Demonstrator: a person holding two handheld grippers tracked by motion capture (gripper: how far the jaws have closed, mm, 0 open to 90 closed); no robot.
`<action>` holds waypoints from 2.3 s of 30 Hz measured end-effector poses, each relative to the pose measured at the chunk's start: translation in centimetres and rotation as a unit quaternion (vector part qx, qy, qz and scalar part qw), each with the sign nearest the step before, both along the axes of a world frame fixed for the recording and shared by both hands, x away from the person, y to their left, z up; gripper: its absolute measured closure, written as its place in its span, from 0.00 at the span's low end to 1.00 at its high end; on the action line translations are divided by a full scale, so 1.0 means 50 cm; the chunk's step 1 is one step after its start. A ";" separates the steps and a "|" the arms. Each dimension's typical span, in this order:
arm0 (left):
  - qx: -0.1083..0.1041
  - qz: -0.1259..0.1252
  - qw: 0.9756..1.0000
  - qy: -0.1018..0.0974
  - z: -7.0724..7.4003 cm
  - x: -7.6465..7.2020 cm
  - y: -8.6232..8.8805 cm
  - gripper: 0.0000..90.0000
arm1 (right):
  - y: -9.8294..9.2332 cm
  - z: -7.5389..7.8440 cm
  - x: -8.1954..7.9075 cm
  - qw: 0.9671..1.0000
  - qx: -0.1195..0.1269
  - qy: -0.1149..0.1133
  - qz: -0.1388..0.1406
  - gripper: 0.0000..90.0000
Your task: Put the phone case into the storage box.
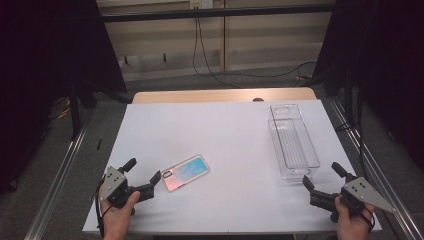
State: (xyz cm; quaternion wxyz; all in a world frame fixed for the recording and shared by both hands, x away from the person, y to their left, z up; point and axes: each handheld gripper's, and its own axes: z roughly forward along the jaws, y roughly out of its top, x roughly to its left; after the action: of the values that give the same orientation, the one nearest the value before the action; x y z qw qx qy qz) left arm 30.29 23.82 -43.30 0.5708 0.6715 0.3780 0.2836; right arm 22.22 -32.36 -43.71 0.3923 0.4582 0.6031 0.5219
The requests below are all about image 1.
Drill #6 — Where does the aluminium floor rail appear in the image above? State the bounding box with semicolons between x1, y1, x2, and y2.
328;98;424;240
24;113;96;240

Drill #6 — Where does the left hand-held gripper cable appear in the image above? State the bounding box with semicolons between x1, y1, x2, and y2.
95;179;113;238

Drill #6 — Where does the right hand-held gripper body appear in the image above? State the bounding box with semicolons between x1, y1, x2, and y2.
328;176;398;224

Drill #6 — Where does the person's right hand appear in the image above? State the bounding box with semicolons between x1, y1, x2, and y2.
334;196;378;240

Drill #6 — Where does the black stand pole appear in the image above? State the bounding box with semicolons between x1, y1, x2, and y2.
68;76;84;141

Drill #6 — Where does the black hanging cable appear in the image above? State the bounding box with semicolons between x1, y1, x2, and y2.
192;16;241;89

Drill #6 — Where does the clear plastic storage box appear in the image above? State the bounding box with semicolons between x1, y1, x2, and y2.
268;103;322;183

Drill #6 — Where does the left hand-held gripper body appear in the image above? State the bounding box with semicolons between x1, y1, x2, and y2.
99;165;138;216

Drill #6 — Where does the black curtain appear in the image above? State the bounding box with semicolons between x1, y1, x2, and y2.
311;0;424;171
0;0;128;194

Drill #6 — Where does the white board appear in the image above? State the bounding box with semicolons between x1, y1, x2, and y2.
82;99;383;234

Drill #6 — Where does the black floor cable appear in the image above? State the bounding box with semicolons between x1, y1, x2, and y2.
213;60;318;79

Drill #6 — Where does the hand-held gripper cable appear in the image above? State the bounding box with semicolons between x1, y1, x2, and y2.
95;179;113;238
359;205;376;233

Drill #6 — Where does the person's left hand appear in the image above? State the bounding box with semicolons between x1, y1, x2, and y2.
99;190;142;240

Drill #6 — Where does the wooden table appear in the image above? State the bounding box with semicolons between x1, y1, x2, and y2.
132;87;318;105

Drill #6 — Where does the black horizontal bar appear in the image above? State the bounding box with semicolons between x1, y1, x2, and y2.
98;3;336;24

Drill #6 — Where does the pink and blue phone case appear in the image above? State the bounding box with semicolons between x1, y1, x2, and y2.
160;153;211;193

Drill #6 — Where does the right hand-held gripper cable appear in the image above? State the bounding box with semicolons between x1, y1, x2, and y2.
359;205;376;233

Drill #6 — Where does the white wall socket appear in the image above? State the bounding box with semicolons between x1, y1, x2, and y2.
189;0;214;10

